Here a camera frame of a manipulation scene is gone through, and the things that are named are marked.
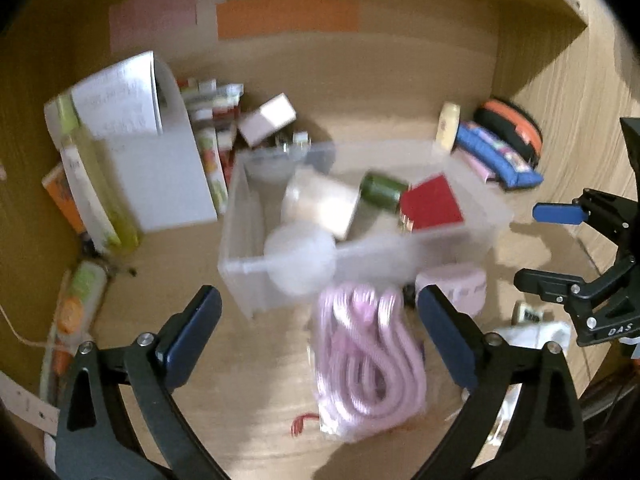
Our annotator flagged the dark green bottle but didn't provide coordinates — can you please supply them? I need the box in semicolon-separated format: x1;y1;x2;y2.
360;172;411;208

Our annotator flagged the small white black item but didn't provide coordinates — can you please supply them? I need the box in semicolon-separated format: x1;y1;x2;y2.
511;301;548;326

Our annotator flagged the white file holder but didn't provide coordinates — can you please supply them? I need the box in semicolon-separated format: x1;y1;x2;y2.
45;51;218;233

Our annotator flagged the white paper tag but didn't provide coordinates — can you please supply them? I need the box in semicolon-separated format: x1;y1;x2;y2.
0;372;60;433

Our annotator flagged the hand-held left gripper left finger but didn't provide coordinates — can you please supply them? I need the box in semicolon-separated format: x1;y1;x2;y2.
54;285;231;480

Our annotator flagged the wooden desktop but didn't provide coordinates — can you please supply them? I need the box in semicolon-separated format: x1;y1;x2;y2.
5;92;618;480

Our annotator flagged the blue patchwork pouch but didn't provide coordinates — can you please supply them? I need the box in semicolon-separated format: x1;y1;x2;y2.
452;121;545;191

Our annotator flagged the red thread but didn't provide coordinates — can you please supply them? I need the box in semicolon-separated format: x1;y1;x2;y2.
291;412;321;437

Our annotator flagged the orange sticky note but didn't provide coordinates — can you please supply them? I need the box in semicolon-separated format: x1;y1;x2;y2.
216;0;361;40

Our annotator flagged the thin beige cord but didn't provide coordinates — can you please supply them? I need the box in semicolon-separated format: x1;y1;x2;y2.
0;305;56;350

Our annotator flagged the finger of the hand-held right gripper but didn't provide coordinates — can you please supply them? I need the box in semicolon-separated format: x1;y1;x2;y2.
514;267;608;313
532;187;633;251

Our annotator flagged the white paper note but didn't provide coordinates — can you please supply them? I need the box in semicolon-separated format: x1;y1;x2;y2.
72;51;163;138

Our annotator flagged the stack of books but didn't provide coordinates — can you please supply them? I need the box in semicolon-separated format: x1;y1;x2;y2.
175;77;246;216

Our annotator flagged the cream tube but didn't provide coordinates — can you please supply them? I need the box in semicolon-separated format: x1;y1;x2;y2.
432;102;462;153

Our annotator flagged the white cloth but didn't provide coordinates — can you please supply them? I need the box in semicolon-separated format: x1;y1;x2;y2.
485;320;573;448

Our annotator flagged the black orange zip case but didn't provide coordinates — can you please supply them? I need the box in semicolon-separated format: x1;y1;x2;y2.
472;99;543;168

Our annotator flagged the white round ball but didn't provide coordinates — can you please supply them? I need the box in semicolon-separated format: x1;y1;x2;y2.
263;224;337;296

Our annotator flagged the white orange tube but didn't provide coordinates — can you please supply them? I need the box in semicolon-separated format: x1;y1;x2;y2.
40;322;76;401

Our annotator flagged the pink tape roll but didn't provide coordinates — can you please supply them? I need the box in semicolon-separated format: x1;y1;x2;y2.
415;265;488;318

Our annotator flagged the pink sticky note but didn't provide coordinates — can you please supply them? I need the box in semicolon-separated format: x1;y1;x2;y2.
109;0;196;53

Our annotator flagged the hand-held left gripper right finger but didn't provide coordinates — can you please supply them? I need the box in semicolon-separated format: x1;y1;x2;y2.
417;284;586;480

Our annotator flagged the green white tube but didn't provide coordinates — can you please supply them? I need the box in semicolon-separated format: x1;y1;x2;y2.
55;260;108;341

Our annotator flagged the red flat box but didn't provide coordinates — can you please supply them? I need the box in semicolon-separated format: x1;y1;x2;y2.
399;174;465;233

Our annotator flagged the yellow-green tall bottle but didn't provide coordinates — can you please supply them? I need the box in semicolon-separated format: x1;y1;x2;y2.
55;95;141;251

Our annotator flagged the orange packet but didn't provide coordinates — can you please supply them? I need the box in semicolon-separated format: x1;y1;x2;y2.
42;162;86;236

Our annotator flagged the beige round container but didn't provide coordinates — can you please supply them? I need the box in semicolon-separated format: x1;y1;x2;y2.
280;167;361;241

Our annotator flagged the pink notebook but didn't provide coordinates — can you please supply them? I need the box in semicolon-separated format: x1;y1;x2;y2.
462;152;496;183

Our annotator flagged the small white pink box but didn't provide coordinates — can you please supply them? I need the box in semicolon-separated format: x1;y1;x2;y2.
237;92;297;147

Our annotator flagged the pink cable bundle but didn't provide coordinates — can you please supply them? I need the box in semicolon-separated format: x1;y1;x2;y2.
312;282;428;443

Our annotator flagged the clear plastic storage box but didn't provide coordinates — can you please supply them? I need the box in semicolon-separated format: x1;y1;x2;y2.
217;140;516;321

